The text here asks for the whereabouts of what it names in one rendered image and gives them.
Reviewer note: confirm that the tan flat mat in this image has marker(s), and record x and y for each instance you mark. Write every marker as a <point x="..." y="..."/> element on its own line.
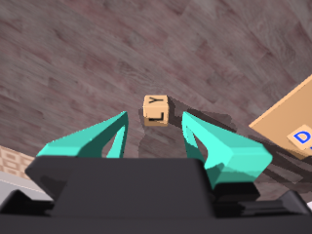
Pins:
<point x="286" y="116"/>

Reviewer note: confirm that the tan letter block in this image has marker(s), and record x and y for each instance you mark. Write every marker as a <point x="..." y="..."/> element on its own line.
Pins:
<point x="302" y="138"/>
<point x="156" y="111"/>

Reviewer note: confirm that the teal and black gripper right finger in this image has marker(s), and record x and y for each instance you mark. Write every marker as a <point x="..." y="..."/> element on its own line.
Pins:
<point x="232" y="158"/>

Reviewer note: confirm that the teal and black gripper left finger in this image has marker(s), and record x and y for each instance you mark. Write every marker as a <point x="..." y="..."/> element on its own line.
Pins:
<point x="90" y="142"/>

